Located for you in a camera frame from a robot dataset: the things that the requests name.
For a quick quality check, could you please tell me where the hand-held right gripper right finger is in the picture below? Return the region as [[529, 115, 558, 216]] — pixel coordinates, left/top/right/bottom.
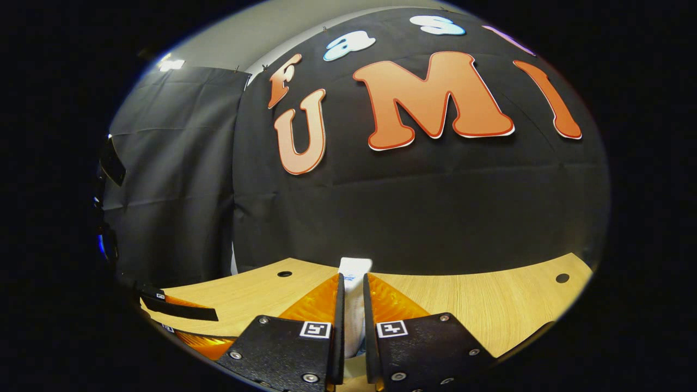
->
[[363, 272, 497, 392]]

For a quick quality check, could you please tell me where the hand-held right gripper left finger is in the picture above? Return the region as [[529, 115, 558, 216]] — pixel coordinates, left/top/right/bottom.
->
[[216, 272, 346, 392]]

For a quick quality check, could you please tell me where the white toothpaste tube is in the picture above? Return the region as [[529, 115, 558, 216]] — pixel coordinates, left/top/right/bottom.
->
[[338, 257, 374, 360]]

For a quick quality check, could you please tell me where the wooden desktop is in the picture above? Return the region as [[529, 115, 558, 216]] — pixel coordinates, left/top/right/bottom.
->
[[140, 252, 594, 392]]

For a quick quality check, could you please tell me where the dark side cloth panel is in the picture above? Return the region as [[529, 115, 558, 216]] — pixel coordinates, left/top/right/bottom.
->
[[103, 65, 252, 289]]

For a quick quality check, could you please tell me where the black backdrop cloth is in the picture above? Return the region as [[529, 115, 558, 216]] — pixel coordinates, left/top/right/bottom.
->
[[233, 5, 610, 275]]

